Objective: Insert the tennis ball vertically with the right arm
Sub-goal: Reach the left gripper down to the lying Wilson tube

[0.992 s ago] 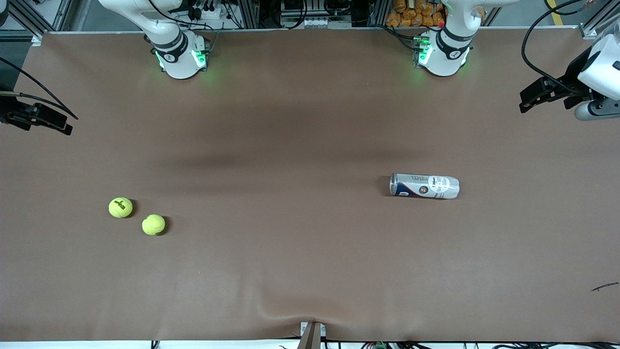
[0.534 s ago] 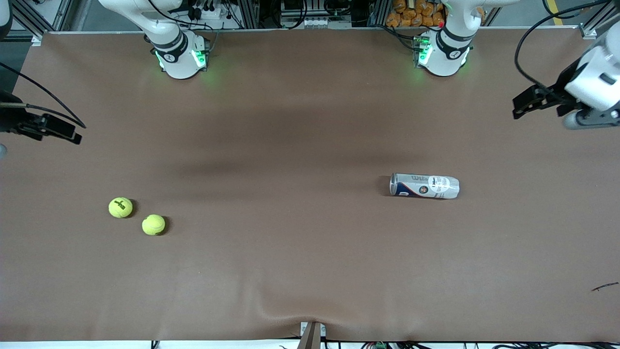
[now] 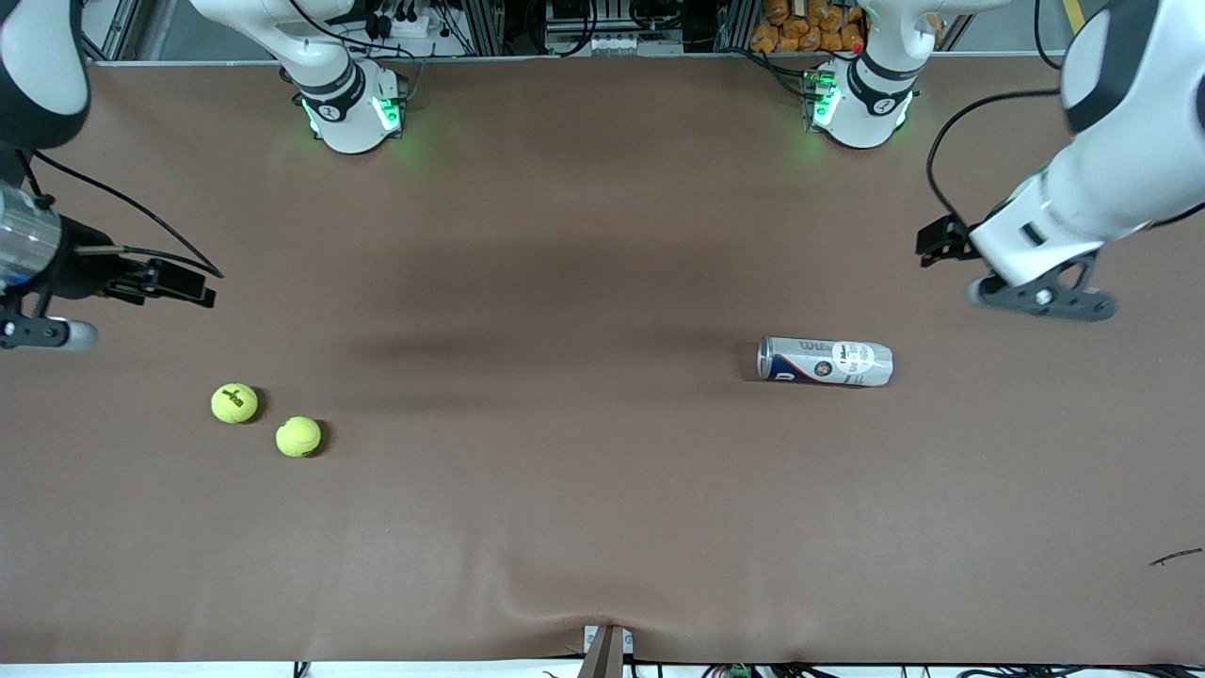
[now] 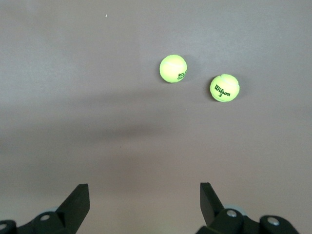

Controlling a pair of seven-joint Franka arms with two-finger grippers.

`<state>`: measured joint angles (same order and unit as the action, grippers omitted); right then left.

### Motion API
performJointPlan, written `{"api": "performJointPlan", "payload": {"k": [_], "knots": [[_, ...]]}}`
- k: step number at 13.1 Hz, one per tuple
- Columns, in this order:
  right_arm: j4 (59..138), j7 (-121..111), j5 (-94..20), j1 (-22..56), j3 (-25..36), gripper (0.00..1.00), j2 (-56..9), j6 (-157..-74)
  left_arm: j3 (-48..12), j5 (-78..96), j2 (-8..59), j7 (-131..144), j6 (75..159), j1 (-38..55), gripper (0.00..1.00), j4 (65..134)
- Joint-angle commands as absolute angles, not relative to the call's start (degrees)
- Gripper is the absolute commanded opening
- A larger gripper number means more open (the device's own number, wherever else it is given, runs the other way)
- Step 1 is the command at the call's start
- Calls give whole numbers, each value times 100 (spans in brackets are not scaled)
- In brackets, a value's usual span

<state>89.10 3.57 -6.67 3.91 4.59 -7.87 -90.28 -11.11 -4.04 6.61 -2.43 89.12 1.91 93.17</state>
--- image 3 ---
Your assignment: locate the yellow-green tennis ball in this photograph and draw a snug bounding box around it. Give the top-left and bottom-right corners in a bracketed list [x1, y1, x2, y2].
[211, 382, 259, 425]
[276, 416, 323, 459]

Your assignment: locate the silver blue tennis ball can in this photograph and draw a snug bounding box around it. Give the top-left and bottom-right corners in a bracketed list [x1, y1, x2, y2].
[758, 335, 893, 388]

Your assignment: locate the pile of orange objects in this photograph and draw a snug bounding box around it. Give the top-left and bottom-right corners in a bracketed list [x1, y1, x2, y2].
[750, 0, 867, 54]

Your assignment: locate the brown table mat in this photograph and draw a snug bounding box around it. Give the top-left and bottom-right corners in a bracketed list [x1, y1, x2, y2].
[0, 52, 1205, 666]

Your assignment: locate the white strip with black plugs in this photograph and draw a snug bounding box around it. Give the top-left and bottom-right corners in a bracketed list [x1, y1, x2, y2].
[362, 0, 443, 39]

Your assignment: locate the grey metal equipment box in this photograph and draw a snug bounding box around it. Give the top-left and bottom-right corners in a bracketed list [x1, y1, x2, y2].
[546, 0, 683, 34]

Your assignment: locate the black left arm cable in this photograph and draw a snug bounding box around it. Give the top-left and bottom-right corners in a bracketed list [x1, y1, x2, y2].
[926, 0, 1069, 227]

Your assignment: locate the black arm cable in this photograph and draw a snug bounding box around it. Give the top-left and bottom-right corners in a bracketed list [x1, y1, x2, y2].
[19, 149, 225, 280]
[926, 0, 1069, 227]

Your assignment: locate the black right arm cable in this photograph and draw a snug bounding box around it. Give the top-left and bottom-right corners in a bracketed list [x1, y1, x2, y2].
[19, 149, 225, 280]

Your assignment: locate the aluminium frame profile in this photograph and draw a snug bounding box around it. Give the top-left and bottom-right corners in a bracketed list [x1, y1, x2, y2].
[80, 0, 142, 65]

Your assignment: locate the aluminium frame post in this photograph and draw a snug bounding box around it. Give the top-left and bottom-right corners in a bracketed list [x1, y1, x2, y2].
[461, 0, 505, 56]
[720, 0, 759, 53]

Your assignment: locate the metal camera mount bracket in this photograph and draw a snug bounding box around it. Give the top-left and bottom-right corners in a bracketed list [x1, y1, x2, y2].
[582, 623, 635, 678]

